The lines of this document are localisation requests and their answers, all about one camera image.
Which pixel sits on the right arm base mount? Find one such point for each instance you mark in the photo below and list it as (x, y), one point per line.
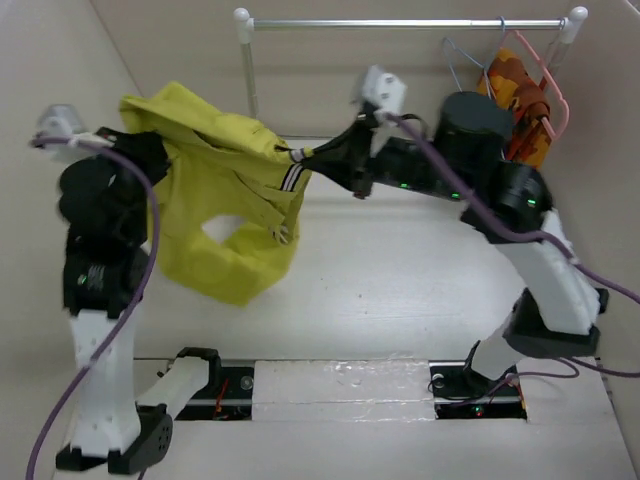
(456, 396)

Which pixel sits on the orange camouflage garment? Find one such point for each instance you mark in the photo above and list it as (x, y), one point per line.
(514, 90)

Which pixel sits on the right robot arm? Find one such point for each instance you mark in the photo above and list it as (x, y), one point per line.
(510, 205)

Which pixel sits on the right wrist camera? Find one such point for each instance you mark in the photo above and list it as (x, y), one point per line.
(378, 92)

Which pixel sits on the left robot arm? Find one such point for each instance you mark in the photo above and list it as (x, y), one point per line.
(111, 247)

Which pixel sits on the white clothes rack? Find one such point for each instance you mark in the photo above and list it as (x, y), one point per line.
(246, 26)

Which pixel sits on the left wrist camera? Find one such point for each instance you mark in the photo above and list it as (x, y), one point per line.
(60, 121)

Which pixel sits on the pink plastic hanger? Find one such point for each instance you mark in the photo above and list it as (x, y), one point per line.
(547, 81)

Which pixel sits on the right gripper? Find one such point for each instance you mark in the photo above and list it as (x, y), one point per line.
(355, 166)

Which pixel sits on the yellow-green trousers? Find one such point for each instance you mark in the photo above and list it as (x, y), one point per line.
(230, 203)

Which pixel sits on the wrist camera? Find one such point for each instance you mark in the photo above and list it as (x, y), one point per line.
(378, 92)
(60, 121)

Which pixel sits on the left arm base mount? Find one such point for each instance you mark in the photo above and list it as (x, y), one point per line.
(231, 401)

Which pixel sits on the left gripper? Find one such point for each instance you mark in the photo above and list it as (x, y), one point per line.
(146, 145)

